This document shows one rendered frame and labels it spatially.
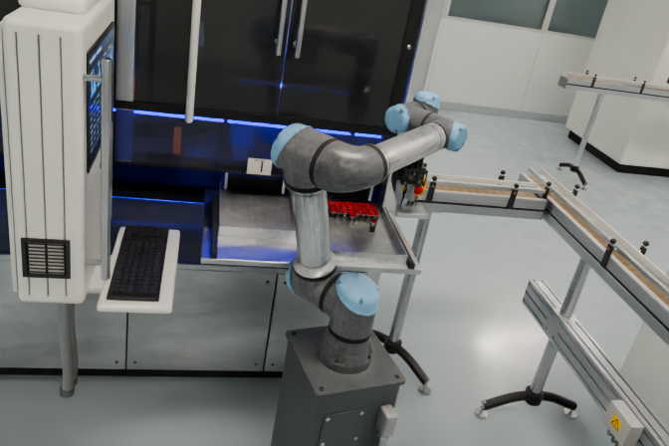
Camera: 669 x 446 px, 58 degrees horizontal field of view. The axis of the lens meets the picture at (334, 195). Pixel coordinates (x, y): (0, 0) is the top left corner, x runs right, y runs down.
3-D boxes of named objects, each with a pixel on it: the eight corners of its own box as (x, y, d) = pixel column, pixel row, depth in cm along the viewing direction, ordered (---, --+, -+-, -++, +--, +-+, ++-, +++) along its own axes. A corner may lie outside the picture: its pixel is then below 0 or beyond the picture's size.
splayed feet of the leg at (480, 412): (470, 407, 270) (479, 383, 264) (570, 407, 280) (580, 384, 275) (477, 421, 262) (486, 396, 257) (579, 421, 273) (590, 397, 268)
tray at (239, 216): (218, 189, 224) (219, 180, 223) (288, 195, 230) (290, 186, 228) (218, 235, 194) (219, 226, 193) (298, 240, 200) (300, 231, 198)
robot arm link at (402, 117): (419, 114, 157) (440, 109, 166) (384, 101, 164) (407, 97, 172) (412, 142, 161) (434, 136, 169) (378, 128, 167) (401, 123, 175)
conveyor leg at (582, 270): (517, 394, 271) (572, 246, 240) (535, 394, 273) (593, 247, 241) (526, 409, 263) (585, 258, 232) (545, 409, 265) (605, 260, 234)
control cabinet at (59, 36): (54, 215, 204) (47, -30, 172) (114, 219, 209) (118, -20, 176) (7, 305, 160) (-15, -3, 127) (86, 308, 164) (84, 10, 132)
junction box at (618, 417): (601, 419, 209) (610, 399, 205) (613, 419, 210) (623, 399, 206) (621, 447, 199) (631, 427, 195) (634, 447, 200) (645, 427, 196)
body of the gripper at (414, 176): (400, 187, 178) (408, 148, 173) (392, 175, 186) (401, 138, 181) (424, 189, 180) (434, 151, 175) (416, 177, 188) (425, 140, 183)
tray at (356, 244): (314, 210, 222) (315, 201, 220) (381, 215, 227) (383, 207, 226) (327, 260, 192) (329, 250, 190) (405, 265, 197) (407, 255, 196)
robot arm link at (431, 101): (408, 91, 171) (424, 88, 177) (400, 127, 175) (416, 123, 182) (431, 99, 167) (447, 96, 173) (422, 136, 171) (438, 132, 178)
